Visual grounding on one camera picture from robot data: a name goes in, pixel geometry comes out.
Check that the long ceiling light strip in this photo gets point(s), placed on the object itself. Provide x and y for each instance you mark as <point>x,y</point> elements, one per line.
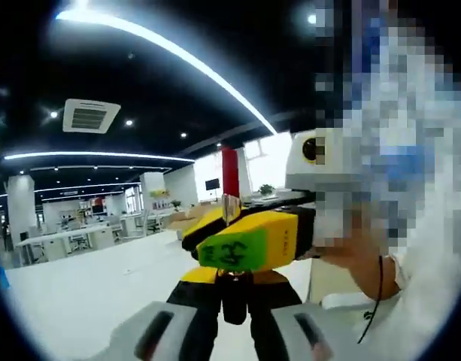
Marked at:
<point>177,49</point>
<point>102,155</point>

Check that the potted green plant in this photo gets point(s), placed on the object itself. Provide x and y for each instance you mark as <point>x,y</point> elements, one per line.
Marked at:
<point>266,189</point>
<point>176,204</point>

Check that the white office desk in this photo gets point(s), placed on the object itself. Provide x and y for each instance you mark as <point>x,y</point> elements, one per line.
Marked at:
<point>64,233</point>

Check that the black gold lipstick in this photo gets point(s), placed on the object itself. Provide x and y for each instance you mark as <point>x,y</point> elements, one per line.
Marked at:
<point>234,301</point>

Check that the open cardboard box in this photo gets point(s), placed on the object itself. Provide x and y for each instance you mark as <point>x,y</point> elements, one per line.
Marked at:
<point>181,222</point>

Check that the person's white shirt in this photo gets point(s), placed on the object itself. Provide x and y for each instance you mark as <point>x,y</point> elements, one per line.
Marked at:
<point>422,308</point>

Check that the blue board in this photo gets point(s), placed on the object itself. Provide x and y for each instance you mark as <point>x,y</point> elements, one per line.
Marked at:
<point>3,278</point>

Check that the person's right hand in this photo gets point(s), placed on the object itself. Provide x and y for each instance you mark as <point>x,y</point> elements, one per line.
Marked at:
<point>354,267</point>

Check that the white ceiling air vent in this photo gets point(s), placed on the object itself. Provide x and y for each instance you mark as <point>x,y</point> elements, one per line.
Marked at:
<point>91,116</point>

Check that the black monitor on stand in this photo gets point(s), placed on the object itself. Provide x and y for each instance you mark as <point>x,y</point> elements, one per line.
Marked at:
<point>212,184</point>

